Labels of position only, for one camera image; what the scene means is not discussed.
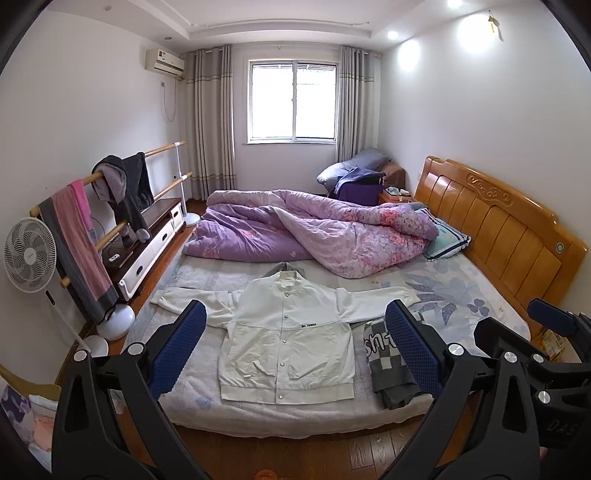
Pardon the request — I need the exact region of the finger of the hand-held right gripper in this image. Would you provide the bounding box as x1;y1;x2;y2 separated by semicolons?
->
527;299;591;344
475;316;546;365

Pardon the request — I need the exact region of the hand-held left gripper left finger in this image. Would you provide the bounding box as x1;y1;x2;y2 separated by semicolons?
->
51;300;208;480

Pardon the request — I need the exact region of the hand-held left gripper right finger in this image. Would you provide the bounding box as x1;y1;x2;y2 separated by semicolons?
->
383;300;543;480

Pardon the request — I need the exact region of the grey white checkered cardigan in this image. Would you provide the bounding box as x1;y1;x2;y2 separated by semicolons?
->
362;314;435;411

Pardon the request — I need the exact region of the white button jacket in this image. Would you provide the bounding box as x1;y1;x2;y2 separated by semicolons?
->
150;271;423;406

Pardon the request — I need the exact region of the yellow box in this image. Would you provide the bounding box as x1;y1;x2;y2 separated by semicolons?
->
542;330;571;361

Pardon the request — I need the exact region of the floral bed sheet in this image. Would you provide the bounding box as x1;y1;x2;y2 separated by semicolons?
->
175;256;532;344

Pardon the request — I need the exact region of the wooden bed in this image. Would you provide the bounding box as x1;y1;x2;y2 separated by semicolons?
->
124;156;589;439

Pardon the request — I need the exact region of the white dark media cabinet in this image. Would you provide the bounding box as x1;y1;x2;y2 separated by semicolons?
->
102;198;184;303

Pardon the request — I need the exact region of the blue green pillow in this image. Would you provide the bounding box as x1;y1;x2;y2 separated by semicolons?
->
418;210;472;261

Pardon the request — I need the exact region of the grey garment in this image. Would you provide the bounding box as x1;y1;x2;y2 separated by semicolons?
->
264;261;308;280

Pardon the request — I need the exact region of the pink grey towel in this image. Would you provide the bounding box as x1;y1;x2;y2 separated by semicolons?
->
38;181;120;326

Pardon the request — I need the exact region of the wooden nightstand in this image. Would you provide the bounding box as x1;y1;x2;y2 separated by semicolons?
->
379;189;416;206

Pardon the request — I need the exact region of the cardboard box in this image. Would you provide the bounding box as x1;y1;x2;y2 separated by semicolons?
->
0;364;63;462

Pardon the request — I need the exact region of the purple storage box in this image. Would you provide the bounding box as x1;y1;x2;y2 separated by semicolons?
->
339;182;384;205

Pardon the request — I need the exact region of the purple floral quilt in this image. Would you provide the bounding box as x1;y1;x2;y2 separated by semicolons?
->
183;189;438;280

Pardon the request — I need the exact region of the dark hanging jacket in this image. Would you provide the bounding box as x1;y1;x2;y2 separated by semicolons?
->
91;152;155;243

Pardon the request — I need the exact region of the brown chair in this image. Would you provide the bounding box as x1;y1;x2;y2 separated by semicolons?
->
383;161;407;192

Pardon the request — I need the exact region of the floral cloth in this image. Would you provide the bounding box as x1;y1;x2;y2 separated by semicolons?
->
0;385;56;462

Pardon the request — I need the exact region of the white standing fan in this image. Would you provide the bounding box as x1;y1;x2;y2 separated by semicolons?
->
4;218;109;358

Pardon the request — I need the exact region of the wooden barre rack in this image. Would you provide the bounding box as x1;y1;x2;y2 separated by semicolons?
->
30;141;201;342

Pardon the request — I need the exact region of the grey striped curtain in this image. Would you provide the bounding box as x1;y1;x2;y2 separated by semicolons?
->
336;45;382;163
182;45;237;201

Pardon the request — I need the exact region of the window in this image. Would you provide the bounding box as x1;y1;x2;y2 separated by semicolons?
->
247;60;338;143

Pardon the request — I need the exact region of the white air conditioner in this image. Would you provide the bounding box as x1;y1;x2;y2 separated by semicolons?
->
145;48;186;79

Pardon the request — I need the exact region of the air conditioner cable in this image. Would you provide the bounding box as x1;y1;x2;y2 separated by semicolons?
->
161;82;178;123

